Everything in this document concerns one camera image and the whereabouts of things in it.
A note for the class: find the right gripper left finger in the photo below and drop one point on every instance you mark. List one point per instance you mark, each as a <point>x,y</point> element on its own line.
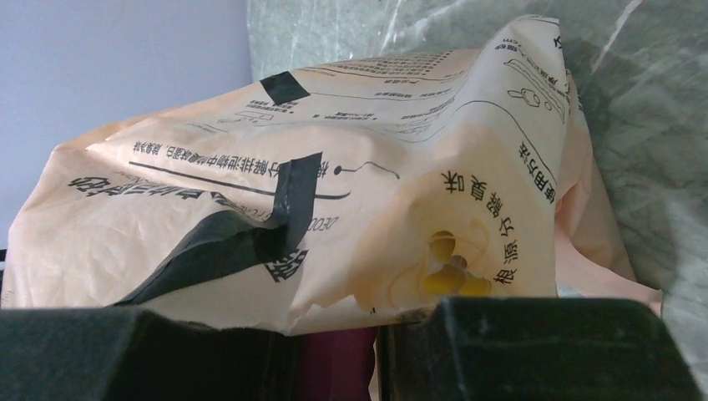
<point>133,354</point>

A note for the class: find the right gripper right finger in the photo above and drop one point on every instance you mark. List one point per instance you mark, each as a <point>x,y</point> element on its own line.
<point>514,348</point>

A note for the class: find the magenta plastic scoop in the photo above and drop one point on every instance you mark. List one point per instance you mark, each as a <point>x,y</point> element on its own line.
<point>336,365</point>

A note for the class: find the pink cat litter bag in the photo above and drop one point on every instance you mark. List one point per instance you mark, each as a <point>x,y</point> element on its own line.
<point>349,194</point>

